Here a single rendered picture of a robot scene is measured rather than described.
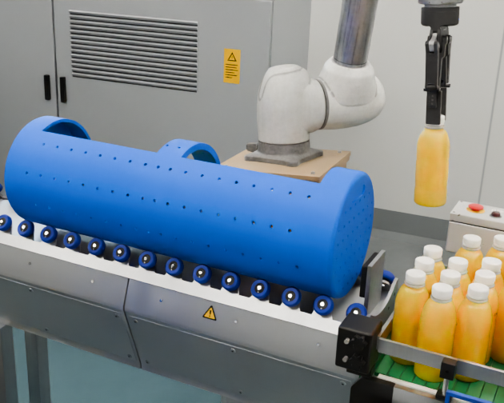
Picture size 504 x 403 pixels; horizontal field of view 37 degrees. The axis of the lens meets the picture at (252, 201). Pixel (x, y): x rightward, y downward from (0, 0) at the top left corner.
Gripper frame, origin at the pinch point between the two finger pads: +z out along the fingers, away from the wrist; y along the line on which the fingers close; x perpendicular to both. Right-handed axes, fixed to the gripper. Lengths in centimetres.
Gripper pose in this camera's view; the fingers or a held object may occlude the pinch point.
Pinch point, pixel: (436, 105)
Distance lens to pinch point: 164.4
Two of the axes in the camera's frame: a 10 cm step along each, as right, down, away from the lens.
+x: 8.9, 1.0, -4.4
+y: -4.5, 2.7, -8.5
